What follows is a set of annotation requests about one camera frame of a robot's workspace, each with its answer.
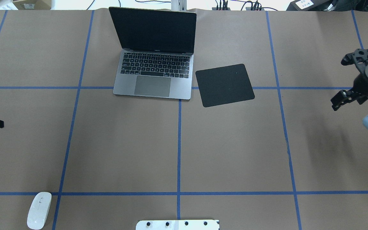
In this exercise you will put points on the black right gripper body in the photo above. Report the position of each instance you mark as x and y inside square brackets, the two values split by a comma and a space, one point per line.
[364, 87]

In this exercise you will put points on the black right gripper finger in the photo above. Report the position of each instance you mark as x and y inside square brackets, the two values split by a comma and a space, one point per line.
[341, 98]

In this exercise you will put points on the white computer mouse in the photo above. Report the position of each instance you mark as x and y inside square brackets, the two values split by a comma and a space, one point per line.
[38, 211]

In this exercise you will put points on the black mouse pad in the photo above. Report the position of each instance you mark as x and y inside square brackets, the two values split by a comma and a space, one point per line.
[224, 85]

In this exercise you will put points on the grey laptop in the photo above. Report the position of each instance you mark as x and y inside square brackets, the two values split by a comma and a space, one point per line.
[157, 52]

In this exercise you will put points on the white desk lamp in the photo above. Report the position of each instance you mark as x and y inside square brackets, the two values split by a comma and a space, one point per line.
[178, 5]

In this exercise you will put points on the black box with label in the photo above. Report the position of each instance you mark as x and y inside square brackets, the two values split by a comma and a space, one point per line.
[327, 5]

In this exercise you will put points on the cardboard box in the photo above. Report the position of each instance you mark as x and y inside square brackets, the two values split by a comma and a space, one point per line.
[25, 4]

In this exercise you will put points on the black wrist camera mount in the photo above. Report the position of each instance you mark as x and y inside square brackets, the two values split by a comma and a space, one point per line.
[359, 58]

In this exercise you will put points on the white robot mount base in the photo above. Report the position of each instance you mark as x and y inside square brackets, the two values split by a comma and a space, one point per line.
[189, 224]

